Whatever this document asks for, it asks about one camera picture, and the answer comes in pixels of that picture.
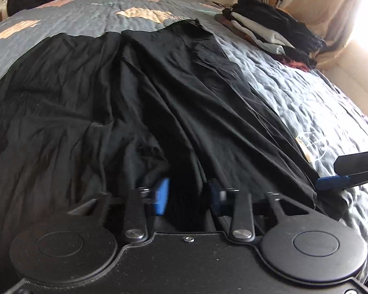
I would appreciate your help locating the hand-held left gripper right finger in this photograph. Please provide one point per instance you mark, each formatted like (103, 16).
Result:
(216, 199)

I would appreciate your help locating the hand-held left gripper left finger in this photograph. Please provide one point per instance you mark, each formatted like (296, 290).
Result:
(162, 196)

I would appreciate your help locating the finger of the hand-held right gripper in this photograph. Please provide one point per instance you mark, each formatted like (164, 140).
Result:
(355, 160)
(334, 182)

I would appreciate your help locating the black trousers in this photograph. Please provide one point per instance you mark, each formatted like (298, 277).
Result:
(171, 82)

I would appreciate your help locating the stack of folded dark clothes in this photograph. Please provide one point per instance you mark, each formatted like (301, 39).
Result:
(273, 21)

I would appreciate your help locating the blue-grey printed quilt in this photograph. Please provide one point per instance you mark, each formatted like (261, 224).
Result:
(294, 98)

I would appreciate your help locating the beige curtain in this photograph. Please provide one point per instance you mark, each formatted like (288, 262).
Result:
(325, 6)

